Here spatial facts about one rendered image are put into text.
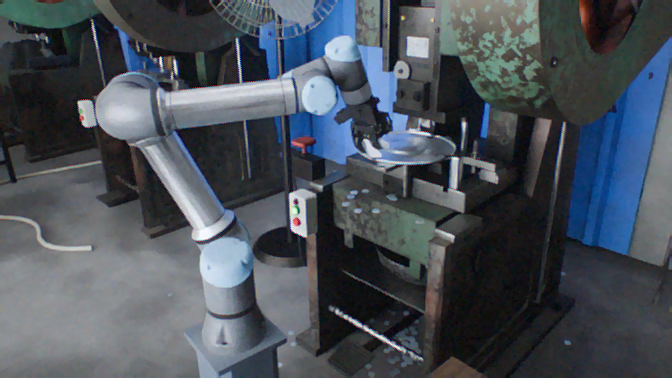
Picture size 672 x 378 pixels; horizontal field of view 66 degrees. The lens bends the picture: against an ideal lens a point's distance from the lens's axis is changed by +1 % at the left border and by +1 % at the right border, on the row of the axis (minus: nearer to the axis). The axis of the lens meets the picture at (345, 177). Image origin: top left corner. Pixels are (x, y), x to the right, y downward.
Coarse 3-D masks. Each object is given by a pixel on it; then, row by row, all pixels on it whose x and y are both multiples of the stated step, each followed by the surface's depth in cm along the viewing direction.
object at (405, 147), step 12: (396, 132) 164; (408, 132) 164; (420, 132) 163; (396, 144) 152; (408, 144) 152; (420, 144) 151; (432, 144) 153; (444, 144) 153; (384, 156) 144; (396, 156) 144; (408, 156) 144; (420, 156) 143; (432, 156) 143
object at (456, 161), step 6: (456, 156) 139; (462, 156) 139; (450, 162) 140; (456, 162) 138; (462, 162) 139; (450, 168) 140; (456, 168) 139; (462, 168) 140; (450, 174) 141; (456, 174) 140; (462, 174) 141; (450, 180) 141; (456, 180) 140; (450, 186) 142; (456, 186) 141
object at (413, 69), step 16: (432, 0) 141; (400, 16) 145; (416, 16) 141; (432, 16) 137; (400, 32) 146; (416, 32) 142; (432, 32) 139; (400, 48) 148; (416, 48) 144; (432, 48) 140; (400, 64) 148; (416, 64) 145; (432, 64) 142; (400, 80) 147; (416, 80) 145; (432, 80) 143; (448, 80) 145; (400, 96) 147; (416, 96) 143; (432, 96) 145; (448, 96) 147
